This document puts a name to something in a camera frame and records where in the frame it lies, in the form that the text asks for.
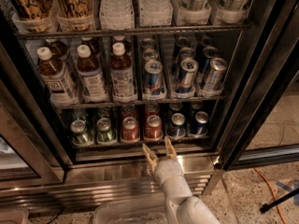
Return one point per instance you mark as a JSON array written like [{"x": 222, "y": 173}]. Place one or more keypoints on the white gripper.
[{"x": 168, "y": 171}]

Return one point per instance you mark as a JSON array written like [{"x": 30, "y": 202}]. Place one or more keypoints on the red coke can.
[
  {"x": 153, "y": 127},
  {"x": 130, "y": 130}
]

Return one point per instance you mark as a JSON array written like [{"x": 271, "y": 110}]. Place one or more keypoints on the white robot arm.
[{"x": 180, "y": 206}]

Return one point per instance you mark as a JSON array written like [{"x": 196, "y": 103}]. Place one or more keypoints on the blue pepsi can front left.
[{"x": 176, "y": 126}]

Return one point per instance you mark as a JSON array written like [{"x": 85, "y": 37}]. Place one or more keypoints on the blue pepsi can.
[
  {"x": 199, "y": 124},
  {"x": 176, "y": 126}
]

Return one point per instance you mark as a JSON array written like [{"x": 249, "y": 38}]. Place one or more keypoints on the blue pepsi can front right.
[{"x": 199, "y": 124}]

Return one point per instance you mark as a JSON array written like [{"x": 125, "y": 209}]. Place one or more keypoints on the green soda can front right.
[{"x": 105, "y": 132}]

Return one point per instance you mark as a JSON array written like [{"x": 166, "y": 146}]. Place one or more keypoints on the green soda can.
[
  {"x": 105, "y": 132},
  {"x": 82, "y": 136}
]

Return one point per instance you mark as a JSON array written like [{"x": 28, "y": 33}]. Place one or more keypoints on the red bull can front left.
[{"x": 153, "y": 81}]

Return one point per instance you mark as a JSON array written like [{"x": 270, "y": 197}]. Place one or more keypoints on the green soda can front left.
[{"x": 82, "y": 136}]

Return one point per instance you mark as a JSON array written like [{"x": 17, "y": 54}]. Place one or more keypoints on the silver red bull can right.
[{"x": 211, "y": 83}]

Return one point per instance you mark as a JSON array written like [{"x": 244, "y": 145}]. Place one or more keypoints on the red bull can front middle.
[{"x": 183, "y": 79}]

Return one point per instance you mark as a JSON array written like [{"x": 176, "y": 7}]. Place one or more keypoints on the glass fridge door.
[{"x": 263, "y": 66}]

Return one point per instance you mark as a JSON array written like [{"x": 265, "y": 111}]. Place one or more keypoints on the stainless steel fridge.
[{"x": 76, "y": 152}]

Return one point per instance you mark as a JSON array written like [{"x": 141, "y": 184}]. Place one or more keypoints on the white green can left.
[{"x": 191, "y": 2}]

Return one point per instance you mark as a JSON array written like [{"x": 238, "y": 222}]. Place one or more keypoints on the white green can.
[
  {"x": 232, "y": 2},
  {"x": 191, "y": 2}
]

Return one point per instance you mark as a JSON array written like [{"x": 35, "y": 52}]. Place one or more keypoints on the white green can right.
[{"x": 232, "y": 2}]

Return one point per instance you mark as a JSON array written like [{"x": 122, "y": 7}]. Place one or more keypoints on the la croix can right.
[{"x": 76, "y": 15}]

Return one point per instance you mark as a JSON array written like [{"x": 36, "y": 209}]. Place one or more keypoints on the la croix can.
[
  {"x": 76, "y": 15},
  {"x": 34, "y": 12}
]

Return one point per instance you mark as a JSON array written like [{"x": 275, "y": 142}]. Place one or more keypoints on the la croix can left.
[{"x": 34, "y": 12}]

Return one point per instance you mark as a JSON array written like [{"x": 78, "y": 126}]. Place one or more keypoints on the clear plastic bin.
[{"x": 146, "y": 209}]

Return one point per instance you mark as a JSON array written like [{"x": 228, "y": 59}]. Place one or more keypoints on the tea bottle front right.
[{"x": 122, "y": 74}]

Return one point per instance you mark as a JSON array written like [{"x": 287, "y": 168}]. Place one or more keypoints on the tea bottle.
[
  {"x": 91, "y": 76},
  {"x": 56, "y": 76},
  {"x": 122, "y": 74}
]

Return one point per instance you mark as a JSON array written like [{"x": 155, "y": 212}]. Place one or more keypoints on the tea bottle front middle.
[{"x": 91, "y": 76}]

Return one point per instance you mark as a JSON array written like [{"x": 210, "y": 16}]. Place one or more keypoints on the black stand leg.
[{"x": 267, "y": 206}]

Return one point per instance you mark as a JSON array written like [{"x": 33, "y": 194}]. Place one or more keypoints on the tea bottle front left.
[{"x": 56, "y": 76}]

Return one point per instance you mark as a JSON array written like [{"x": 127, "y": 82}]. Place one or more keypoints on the water bottle right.
[{"x": 154, "y": 5}]

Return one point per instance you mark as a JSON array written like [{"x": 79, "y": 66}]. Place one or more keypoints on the water bottle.
[
  {"x": 116, "y": 6},
  {"x": 154, "y": 5}
]

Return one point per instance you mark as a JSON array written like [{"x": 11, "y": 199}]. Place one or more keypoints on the water bottle left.
[{"x": 116, "y": 6}]

